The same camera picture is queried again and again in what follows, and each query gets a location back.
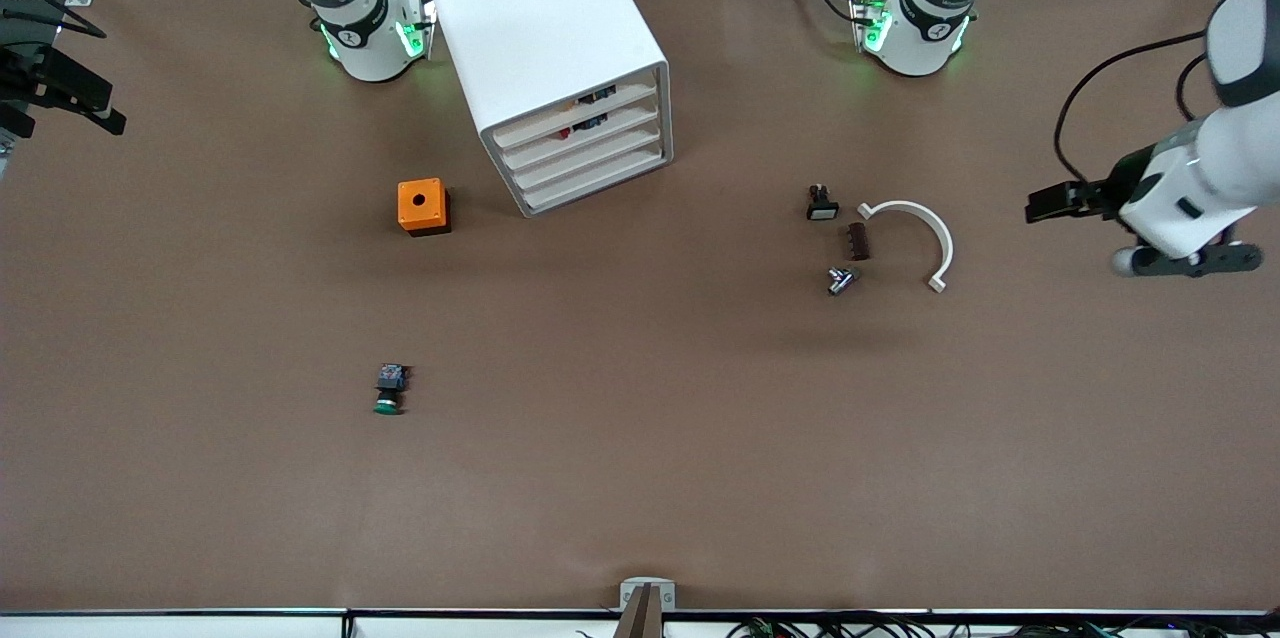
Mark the small silver connector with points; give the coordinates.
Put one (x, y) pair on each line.
(840, 282)

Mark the grey camera pole mount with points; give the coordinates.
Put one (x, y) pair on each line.
(640, 618)

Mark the black switch with white cap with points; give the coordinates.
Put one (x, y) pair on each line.
(822, 209)

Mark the brown terminal block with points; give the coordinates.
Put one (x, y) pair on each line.
(858, 242)

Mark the black and blue component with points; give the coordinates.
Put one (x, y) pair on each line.
(590, 124)
(597, 96)

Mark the orange button box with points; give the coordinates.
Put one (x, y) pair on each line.
(420, 203)

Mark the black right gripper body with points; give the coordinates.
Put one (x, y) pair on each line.
(42, 78)

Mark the brown table mat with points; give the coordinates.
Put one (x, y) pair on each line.
(640, 438)

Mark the green push button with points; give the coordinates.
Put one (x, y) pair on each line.
(388, 380)

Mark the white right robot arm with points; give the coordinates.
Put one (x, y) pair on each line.
(370, 48)

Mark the white curved bracket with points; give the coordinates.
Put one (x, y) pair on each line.
(945, 243)

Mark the white tray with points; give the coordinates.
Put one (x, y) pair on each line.
(560, 168)

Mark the white table edge rail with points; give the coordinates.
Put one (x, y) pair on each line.
(200, 623)

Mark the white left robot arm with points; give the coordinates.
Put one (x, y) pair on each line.
(925, 38)

